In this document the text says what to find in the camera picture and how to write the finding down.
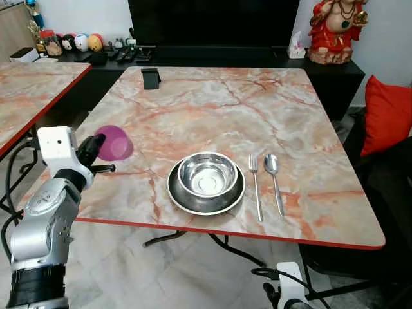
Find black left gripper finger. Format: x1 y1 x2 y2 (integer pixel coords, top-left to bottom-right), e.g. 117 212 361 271
88 133 108 163

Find purple plastic cup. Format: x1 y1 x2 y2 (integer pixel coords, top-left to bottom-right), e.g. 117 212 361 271
95 125 135 162

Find black phone stand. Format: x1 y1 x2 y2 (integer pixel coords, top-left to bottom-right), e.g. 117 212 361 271
141 67 162 91

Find dark sofa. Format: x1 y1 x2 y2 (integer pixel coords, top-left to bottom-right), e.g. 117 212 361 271
299 108 412 287

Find red cushion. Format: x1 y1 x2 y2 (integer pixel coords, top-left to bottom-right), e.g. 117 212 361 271
360 75 412 158

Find black remote controls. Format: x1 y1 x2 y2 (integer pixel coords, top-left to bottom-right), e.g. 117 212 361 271
105 39 140 64

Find yellow orange egg figure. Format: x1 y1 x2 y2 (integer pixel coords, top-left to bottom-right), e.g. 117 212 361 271
88 33 104 53

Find white blue egg figure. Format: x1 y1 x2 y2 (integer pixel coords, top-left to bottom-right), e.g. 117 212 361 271
74 33 89 53

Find dark egg figure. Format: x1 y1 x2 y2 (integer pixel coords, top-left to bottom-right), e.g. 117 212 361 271
61 33 77 53

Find jar with red lid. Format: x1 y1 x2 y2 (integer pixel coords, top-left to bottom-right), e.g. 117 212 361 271
39 29 64 58

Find round steel plate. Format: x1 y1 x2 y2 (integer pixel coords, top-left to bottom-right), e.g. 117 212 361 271
167 158 246 216

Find steel fork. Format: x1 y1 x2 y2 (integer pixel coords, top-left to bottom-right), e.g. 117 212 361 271
248 154 264 223

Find steel bowl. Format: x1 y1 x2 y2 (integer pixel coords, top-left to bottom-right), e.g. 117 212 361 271
177 152 238 197

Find white and black box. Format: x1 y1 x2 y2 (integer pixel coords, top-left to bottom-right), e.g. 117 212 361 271
10 47 41 64

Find steel spoon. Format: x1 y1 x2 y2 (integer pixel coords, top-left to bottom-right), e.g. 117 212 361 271
264 154 285 218

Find wooden cabinet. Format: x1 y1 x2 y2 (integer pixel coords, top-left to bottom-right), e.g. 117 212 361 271
0 2 37 62

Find black television console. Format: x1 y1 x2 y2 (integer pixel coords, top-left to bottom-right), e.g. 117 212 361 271
39 45 366 124

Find black television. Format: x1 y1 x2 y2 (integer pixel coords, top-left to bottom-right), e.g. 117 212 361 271
127 0 301 48

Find red laughing Buddha statue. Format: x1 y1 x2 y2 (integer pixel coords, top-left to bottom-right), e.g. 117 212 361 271
308 0 370 66

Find white tissue box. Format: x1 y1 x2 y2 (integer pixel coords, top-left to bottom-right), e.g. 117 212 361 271
288 31 308 60

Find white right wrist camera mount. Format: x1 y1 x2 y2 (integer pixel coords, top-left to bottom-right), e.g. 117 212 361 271
277 261 309 309

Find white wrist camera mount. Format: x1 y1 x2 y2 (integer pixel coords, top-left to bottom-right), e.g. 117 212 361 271
37 126 95 189
277 261 309 309

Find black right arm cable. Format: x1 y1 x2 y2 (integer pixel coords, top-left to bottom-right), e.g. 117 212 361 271
250 267 333 309

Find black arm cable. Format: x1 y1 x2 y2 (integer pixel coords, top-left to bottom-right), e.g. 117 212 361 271
250 267 333 309
0 138 41 259

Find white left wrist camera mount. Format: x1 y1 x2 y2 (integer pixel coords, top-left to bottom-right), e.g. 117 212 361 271
37 126 95 189

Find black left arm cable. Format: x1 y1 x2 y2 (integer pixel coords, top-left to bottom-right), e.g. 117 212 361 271
0 138 41 259

